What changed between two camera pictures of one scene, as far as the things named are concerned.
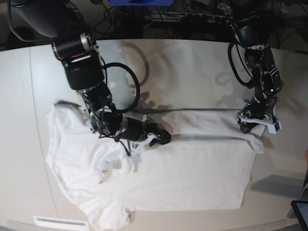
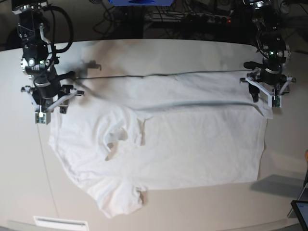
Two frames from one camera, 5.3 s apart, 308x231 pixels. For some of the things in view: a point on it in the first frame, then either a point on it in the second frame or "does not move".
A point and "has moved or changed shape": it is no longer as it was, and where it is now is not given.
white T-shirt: x=202 y=162 has moved or changed shape
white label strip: x=61 y=223 does not move
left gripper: x=134 y=126 to x=46 y=90
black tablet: x=301 y=208 does not move
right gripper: x=258 y=108 to x=269 y=71
